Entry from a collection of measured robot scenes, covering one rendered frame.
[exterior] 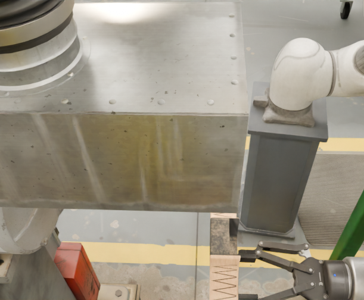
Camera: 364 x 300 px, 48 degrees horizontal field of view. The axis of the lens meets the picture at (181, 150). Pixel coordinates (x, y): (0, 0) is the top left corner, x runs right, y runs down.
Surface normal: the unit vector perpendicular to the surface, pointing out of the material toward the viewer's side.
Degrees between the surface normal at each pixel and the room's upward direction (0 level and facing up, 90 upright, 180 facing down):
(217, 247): 16
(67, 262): 0
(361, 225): 90
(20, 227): 89
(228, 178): 90
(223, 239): 11
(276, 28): 0
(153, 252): 0
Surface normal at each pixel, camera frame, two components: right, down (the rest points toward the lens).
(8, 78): 0.03, 0.75
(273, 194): -0.18, 0.74
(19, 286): 1.00, 0.02
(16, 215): 0.84, 0.25
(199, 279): -0.04, -0.66
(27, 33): 0.53, 0.62
